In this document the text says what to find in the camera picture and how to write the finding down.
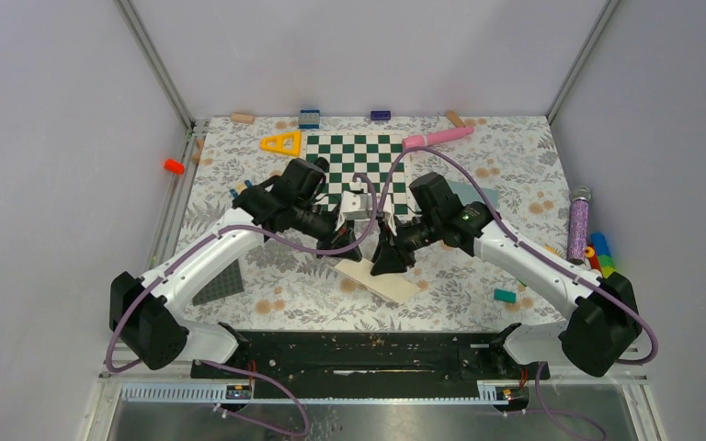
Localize blue grey lego brick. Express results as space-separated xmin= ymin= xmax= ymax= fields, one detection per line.
xmin=297 ymin=109 xmax=321 ymax=130

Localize grey lego baseplate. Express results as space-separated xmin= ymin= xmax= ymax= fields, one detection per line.
xmin=191 ymin=260 xmax=245 ymax=306

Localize colourful block toy pile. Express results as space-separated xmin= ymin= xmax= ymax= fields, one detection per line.
xmin=586 ymin=232 xmax=616 ymax=277

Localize purple cable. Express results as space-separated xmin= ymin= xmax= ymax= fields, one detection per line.
xmin=104 ymin=173 xmax=380 ymax=438
xmin=377 ymin=147 xmax=661 ymax=441

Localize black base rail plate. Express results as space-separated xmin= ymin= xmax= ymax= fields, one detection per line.
xmin=188 ymin=329 xmax=552 ymax=401

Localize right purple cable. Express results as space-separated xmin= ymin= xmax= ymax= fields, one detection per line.
xmin=377 ymin=147 xmax=661 ymax=441

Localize floral patterned table mat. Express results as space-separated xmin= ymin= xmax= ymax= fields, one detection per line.
xmin=177 ymin=116 xmax=570 ymax=332

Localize left wooden cylinder peg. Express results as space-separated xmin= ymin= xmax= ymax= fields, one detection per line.
xmin=230 ymin=112 xmax=256 ymax=125

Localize wooden toy car blue wheels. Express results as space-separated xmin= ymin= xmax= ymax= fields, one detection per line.
xmin=229 ymin=180 xmax=252 ymax=199

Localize wooden cylinder peg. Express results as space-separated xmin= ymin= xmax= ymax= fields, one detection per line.
xmin=230 ymin=112 xmax=256 ymax=125
xmin=445 ymin=110 xmax=466 ymax=128

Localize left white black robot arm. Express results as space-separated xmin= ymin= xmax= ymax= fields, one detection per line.
xmin=105 ymin=158 xmax=361 ymax=378

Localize yellow triangle toy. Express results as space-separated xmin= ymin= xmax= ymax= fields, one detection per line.
xmin=259 ymin=130 xmax=302 ymax=157

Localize orange red small cylinder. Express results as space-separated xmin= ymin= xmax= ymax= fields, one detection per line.
xmin=163 ymin=158 xmax=186 ymax=175

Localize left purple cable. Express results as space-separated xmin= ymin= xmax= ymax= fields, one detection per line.
xmin=104 ymin=173 xmax=380 ymax=438

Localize right wooden cylinder peg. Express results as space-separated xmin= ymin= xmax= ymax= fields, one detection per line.
xmin=445 ymin=110 xmax=466 ymax=128

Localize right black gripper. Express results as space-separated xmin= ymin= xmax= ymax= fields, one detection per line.
xmin=370 ymin=212 xmax=441 ymax=277

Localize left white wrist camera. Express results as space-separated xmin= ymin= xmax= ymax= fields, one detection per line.
xmin=336 ymin=191 xmax=372 ymax=228

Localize pink toy microphone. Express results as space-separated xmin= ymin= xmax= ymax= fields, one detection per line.
xmin=402 ymin=127 xmax=474 ymax=151

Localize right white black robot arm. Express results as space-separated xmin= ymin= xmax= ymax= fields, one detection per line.
xmin=370 ymin=172 xmax=643 ymax=379

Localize purple glitter microphone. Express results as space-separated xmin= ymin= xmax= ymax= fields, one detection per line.
xmin=566 ymin=186 xmax=592 ymax=265

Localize teal small block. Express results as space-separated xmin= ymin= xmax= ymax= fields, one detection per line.
xmin=494 ymin=288 xmax=518 ymax=304

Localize green white chessboard mat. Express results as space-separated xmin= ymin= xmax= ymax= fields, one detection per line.
xmin=303 ymin=131 xmax=404 ymax=210

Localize purple lego brick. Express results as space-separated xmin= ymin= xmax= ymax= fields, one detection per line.
xmin=370 ymin=110 xmax=392 ymax=121

